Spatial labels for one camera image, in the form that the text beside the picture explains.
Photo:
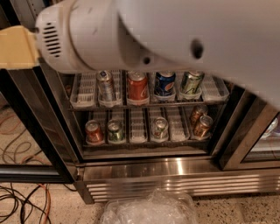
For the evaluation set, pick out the open glass fridge door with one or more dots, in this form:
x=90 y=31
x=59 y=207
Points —
x=29 y=95

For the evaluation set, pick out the green can middle shelf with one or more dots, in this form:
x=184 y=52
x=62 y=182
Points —
x=190 y=82

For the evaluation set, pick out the brown can bottom front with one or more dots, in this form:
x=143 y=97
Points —
x=203 y=126

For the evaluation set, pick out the white green can bottom shelf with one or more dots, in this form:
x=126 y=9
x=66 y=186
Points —
x=159 y=128

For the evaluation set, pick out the blue Pepsi can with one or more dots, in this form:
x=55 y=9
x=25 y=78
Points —
x=164 y=82

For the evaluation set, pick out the red can bottom shelf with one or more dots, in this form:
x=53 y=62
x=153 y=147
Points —
x=94 y=132

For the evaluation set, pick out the clear plastic bag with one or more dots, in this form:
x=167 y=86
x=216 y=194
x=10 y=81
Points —
x=159 y=207

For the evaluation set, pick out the stainless steel fridge base grille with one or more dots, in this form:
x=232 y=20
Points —
x=131 y=179

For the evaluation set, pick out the silver can middle shelf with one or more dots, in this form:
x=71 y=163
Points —
x=106 y=86

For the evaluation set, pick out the red Coca-Cola can middle shelf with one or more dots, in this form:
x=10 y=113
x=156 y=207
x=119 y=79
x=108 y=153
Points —
x=137 y=86

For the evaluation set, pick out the brown can bottom rear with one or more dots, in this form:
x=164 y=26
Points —
x=197 y=112

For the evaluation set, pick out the brown can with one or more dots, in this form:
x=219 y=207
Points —
x=203 y=126
x=197 y=112

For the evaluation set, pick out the right glass fridge door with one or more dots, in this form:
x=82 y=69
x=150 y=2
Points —
x=254 y=145

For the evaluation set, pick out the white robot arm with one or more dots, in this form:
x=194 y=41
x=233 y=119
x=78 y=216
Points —
x=238 y=40

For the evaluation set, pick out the empty white tray middle left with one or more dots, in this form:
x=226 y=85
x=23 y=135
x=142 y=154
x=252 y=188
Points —
x=84 y=91

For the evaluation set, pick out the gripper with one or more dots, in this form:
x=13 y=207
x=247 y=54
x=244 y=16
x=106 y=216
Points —
x=52 y=39

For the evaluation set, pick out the green can bottom shelf left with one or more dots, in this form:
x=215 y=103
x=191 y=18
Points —
x=115 y=131

